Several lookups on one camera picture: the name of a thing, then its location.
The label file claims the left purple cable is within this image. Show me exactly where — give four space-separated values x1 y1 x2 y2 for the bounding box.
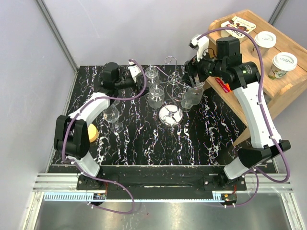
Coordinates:
61 58 147 214

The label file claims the far paper coffee cup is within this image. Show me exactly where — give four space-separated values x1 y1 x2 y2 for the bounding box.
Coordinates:
254 31 277 56

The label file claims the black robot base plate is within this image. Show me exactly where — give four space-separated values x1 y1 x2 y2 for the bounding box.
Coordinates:
47 162 279 201

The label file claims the chrome wine glass rack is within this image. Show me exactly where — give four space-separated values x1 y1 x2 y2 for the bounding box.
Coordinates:
151 65 193 127

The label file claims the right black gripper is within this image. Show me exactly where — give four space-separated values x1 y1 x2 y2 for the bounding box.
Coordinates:
180 46 225 88

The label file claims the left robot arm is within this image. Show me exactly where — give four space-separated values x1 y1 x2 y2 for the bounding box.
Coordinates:
54 59 146 189

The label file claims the colourful sponge pack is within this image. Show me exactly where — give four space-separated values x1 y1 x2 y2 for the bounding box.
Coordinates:
215 77 232 93

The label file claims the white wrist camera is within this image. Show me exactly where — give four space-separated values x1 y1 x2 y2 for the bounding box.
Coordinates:
189 34 209 62
128 61 142 83

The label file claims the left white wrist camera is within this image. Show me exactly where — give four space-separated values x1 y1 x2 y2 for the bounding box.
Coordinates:
128 61 142 83

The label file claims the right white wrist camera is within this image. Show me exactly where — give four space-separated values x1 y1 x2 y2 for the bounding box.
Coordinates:
189 34 209 62

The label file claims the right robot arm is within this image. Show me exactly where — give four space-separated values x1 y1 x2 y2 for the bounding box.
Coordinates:
184 35 291 190

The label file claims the ribbed glass goblet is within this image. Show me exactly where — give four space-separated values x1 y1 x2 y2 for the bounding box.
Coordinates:
145 66 159 85

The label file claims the wooden shelf unit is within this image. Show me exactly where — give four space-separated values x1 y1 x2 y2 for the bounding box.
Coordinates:
205 10 307 146

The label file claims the clear wine glass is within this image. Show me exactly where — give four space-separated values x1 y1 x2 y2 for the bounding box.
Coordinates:
103 103 123 134

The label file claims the near paper coffee cup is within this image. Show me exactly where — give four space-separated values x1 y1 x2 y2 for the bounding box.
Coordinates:
268 52 298 80

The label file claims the paper coffee cup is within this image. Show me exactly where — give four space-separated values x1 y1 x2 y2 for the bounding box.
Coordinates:
254 31 277 56
268 52 298 80

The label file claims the chocolate yogurt cup pack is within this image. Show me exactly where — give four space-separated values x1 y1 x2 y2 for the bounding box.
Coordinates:
221 16 256 43

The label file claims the aluminium rail frame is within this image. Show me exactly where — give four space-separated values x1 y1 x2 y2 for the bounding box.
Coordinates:
24 143 307 230

